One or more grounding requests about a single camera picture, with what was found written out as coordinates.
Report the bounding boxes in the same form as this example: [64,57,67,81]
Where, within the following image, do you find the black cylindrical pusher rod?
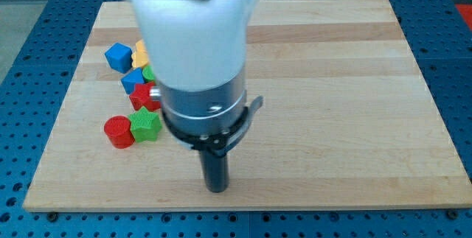
[199,150,229,193]

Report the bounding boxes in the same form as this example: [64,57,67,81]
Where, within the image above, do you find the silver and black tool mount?
[150,69,263,157]

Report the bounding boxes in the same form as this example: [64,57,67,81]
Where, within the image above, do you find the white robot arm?
[125,0,263,192]

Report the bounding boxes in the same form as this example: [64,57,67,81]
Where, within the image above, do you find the green star block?
[128,107,162,142]

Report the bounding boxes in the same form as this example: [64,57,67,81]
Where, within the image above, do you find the red star block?
[129,82,161,111]

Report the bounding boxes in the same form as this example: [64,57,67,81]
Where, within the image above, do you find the green round block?
[142,65,156,83]

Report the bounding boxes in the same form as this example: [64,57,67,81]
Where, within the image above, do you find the blue pentagon block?
[120,68,145,94]

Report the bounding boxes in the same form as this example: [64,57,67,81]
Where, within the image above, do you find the red cylinder block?
[104,116,135,149]

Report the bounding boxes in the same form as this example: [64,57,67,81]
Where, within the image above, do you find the yellow block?
[131,39,149,69]

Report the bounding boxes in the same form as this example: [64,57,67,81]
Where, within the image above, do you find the blue cube block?
[104,43,132,74]

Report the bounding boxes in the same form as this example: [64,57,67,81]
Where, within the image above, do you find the wooden board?
[23,0,471,212]

